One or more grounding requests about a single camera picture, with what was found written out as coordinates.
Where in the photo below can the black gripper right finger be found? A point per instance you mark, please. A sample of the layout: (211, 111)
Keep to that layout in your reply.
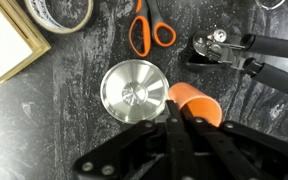
(244, 153)

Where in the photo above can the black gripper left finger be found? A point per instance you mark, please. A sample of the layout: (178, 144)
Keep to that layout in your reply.
(144, 150)

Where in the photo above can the small orange cup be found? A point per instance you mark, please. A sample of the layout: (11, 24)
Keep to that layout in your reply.
(200, 103)

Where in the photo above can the round steel pot lid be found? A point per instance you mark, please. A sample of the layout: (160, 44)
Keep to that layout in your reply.
(134, 91)

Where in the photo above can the small black clamp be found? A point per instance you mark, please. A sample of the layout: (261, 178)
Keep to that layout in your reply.
(274, 46)

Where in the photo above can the black tape roll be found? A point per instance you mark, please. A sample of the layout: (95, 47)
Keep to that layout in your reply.
(47, 21)

